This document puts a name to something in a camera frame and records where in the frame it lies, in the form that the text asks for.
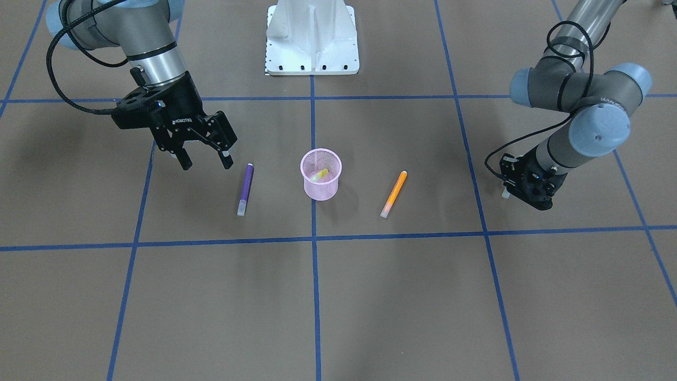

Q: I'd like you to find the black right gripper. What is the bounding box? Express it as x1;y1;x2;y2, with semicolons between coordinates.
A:
143;71;237;170

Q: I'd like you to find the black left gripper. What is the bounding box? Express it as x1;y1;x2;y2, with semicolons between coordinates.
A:
532;159;568;198

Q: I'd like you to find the purple marker pen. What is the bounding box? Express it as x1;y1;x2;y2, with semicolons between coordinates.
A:
236;162;254;216

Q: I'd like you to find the yellow highlighter pen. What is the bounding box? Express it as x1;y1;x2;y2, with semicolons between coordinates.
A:
309;168;329;184

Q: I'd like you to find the orange highlighter pen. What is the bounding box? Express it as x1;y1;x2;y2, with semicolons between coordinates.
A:
380;170;408;219

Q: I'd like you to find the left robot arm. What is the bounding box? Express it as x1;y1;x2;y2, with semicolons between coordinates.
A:
499;1;653;210

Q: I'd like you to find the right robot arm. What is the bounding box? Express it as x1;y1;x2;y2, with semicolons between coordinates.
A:
45;1;237;170

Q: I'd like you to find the pink mesh pen holder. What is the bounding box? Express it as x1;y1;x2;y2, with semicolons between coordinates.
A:
300;149;342;202

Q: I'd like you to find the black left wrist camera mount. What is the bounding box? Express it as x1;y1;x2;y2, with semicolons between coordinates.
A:
499;152;552;211

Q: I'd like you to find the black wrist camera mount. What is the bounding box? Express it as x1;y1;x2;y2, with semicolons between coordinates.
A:
111;87;162;130
499;152;552;211

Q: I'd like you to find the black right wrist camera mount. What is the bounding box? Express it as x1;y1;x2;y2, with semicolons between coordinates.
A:
111;87;162;130

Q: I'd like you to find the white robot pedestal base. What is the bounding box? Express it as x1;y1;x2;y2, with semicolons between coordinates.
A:
264;1;360;76

